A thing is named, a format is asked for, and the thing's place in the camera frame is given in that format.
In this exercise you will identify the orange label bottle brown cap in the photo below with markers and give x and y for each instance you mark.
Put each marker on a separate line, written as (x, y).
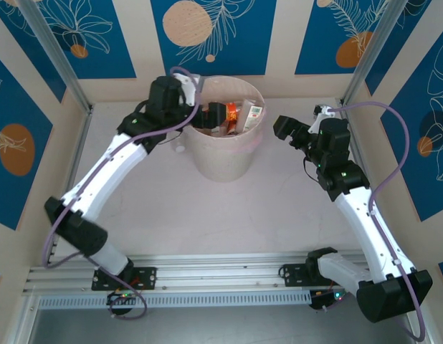
(231, 113)

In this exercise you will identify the large white green label bottle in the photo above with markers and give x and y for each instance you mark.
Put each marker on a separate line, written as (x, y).
(252, 114)

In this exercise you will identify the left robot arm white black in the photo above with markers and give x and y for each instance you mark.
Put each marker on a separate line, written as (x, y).
(107, 172)

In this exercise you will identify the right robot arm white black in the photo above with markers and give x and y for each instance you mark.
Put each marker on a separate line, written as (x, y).
(365, 225)

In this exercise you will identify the clear pink bin liner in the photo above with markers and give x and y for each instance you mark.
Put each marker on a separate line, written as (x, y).
(255, 138)

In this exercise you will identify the beige round plastic bin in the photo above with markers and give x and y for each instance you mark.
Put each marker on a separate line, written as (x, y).
(221, 165)

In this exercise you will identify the small white round cap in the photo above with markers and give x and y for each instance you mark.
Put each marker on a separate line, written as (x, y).
(179, 148)

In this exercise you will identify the grey metal panel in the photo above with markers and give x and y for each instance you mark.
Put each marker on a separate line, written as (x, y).
(221, 326)

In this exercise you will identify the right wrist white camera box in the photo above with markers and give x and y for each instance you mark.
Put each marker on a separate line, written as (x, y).
(320, 110)

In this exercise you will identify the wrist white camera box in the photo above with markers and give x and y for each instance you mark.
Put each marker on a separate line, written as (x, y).
(189, 87)
(320, 110)

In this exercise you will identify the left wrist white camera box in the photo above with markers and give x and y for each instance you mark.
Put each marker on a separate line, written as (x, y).
(189, 87)

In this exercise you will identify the aluminium frame post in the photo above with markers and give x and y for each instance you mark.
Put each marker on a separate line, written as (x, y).
(53, 46)
(372, 46)

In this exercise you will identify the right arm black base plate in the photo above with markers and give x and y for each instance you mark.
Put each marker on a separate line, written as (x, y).
(291, 276)

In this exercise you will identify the aluminium mounting rail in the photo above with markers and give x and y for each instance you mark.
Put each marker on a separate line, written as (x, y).
(214, 272)

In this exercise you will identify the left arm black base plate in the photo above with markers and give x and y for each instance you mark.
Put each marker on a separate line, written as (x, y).
(150, 277)

